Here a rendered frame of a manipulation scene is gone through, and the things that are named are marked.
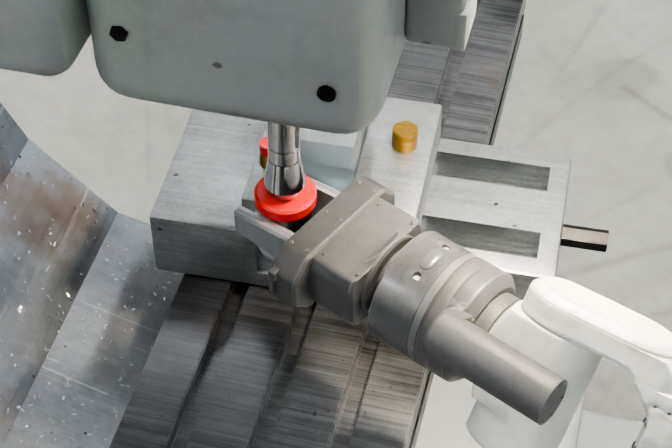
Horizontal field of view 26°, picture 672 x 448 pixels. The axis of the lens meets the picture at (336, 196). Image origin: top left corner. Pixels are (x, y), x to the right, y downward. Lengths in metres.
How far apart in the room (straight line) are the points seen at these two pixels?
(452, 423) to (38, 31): 0.58
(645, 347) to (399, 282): 0.17
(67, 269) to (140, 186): 1.38
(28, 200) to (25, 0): 0.51
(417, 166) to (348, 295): 0.23
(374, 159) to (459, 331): 0.30
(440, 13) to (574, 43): 2.15
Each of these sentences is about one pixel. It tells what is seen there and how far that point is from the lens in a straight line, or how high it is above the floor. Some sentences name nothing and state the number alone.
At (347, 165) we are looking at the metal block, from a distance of 1.22.
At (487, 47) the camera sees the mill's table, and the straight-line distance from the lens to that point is 1.53.
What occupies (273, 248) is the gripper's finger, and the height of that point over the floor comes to 1.14.
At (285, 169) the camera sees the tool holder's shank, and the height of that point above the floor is 1.20.
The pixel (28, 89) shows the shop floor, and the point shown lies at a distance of 2.98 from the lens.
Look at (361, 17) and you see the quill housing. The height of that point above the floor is 1.42.
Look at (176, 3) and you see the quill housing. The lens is 0.87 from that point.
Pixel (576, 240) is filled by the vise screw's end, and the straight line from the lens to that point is 1.27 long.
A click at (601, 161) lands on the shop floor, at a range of 2.82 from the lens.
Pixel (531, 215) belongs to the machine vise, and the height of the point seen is 1.04.
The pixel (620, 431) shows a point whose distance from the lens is 1.46.
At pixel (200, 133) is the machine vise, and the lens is 1.33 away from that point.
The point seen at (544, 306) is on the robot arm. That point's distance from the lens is 0.98.
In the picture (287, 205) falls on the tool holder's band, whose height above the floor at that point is 1.16.
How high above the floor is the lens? 1.95
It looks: 46 degrees down
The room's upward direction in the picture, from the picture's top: straight up
